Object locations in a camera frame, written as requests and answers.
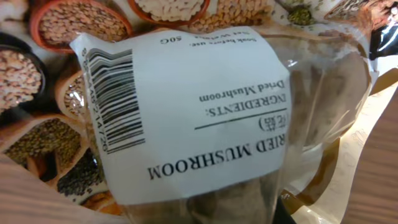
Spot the dried mushroom pouch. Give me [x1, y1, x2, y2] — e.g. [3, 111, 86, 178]
[0, 0, 398, 224]

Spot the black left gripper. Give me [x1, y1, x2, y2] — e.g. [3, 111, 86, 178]
[273, 197, 296, 224]

